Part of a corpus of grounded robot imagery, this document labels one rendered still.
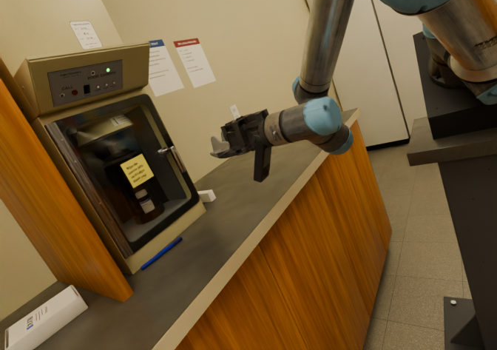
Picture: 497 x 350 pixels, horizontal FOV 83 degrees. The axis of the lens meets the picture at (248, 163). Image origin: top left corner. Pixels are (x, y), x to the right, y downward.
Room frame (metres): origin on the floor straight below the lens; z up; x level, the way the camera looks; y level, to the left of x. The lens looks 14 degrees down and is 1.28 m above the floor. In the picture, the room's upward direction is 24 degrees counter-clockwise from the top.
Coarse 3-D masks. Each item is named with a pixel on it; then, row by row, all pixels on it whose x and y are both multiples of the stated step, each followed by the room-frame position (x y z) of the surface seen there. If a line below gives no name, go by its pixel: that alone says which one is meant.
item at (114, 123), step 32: (64, 128) 0.74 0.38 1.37; (96, 128) 0.79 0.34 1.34; (128, 128) 0.85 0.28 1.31; (160, 128) 0.93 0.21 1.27; (96, 160) 0.76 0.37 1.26; (128, 160) 0.82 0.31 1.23; (160, 160) 0.89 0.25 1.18; (128, 192) 0.78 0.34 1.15; (160, 192) 0.85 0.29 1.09; (192, 192) 0.93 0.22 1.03; (128, 224) 0.75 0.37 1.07; (160, 224) 0.81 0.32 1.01
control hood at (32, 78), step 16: (96, 48) 0.76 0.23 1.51; (112, 48) 0.79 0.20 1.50; (128, 48) 0.83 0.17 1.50; (144, 48) 0.87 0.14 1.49; (32, 64) 0.65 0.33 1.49; (48, 64) 0.68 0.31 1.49; (64, 64) 0.71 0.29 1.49; (80, 64) 0.73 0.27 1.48; (128, 64) 0.85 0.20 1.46; (144, 64) 0.90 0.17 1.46; (16, 80) 0.71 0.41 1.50; (32, 80) 0.66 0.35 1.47; (48, 80) 0.69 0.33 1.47; (128, 80) 0.87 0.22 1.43; (144, 80) 0.92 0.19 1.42; (32, 96) 0.69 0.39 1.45; (48, 96) 0.70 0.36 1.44; (96, 96) 0.80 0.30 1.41; (48, 112) 0.72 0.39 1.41
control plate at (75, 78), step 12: (120, 60) 0.82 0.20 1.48; (60, 72) 0.70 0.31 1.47; (72, 72) 0.73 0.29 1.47; (84, 72) 0.75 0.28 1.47; (96, 72) 0.78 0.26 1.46; (108, 72) 0.80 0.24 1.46; (120, 72) 0.83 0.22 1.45; (60, 84) 0.71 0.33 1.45; (72, 84) 0.74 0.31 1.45; (84, 84) 0.76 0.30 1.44; (96, 84) 0.79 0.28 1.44; (108, 84) 0.82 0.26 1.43; (120, 84) 0.85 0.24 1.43; (72, 96) 0.75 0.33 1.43; (84, 96) 0.77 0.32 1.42
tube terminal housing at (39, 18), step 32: (0, 0) 0.76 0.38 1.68; (32, 0) 0.81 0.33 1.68; (64, 0) 0.88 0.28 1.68; (96, 0) 0.95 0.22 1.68; (0, 32) 0.74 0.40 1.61; (32, 32) 0.79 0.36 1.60; (64, 32) 0.84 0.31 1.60; (96, 32) 0.91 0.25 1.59; (0, 64) 0.73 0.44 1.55; (128, 96) 0.90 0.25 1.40; (32, 128) 0.76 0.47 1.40; (96, 224) 0.74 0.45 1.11
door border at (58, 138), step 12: (60, 132) 0.73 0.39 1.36; (60, 144) 0.72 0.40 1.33; (72, 156) 0.72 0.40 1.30; (84, 180) 0.72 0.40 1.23; (96, 192) 0.73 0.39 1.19; (96, 204) 0.72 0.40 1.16; (108, 216) 0.72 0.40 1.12; (108, 228) 0.71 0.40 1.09; (120, 240) 0.72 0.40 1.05; (132, 252) 0.73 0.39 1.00
